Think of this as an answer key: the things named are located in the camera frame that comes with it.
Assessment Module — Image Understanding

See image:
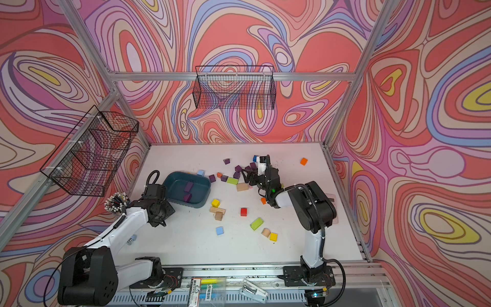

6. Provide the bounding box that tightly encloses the teal plastic storage bin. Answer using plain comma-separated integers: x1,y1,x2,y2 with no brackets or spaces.
163,171,211,209

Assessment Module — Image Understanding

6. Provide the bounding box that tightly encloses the light purple brick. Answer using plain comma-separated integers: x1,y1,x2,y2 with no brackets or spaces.
184,182,194,193

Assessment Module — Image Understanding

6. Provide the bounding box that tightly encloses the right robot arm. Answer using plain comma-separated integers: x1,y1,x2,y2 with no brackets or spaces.
242,156,337,289

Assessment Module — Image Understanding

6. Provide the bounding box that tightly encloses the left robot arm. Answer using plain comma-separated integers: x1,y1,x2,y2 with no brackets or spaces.
57,170,175,306

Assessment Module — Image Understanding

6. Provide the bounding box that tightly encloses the natural wood block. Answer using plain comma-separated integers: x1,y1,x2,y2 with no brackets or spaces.
236,183,250,192

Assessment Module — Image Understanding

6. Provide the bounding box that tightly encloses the lime green long brick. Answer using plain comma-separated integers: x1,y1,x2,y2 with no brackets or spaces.
226,177,239,185

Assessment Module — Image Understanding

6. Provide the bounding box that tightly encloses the cup of pens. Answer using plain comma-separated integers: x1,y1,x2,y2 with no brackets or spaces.
104,192,129,214

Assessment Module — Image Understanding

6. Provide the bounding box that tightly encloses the engraved wood block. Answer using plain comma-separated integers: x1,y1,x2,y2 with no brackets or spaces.
210,207,226,214

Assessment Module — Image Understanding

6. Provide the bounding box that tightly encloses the pink calculator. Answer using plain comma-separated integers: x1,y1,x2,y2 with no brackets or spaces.
327,194,339,225

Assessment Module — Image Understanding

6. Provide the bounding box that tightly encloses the black wire basket left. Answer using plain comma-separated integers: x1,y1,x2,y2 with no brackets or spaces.
40,106,139,197

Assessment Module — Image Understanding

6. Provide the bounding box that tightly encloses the black wire basket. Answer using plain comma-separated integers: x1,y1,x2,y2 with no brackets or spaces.
193,65,276,110
40,106,139,197

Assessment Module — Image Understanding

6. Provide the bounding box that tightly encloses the black wire basket back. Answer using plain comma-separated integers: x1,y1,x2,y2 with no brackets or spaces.
193,65,276,110

